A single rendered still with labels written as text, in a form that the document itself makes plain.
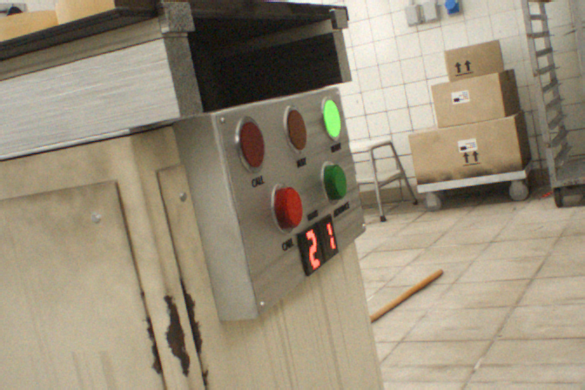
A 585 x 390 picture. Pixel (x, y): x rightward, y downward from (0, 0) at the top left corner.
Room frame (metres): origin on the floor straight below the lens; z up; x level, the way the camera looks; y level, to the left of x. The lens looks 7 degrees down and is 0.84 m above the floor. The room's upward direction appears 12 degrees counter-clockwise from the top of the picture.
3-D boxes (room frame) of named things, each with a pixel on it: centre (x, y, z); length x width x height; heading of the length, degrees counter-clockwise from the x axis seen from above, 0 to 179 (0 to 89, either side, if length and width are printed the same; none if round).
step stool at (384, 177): (4.71, -0.47, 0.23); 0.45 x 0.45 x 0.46; 52
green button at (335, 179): (0.65, -0.04, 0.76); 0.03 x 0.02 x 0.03; 155
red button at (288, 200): (0.56, 0.00, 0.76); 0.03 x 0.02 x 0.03; 155
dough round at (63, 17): (0.48, 0.09, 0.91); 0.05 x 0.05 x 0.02
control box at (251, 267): (0.61, 0.00, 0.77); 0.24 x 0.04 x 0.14; 155
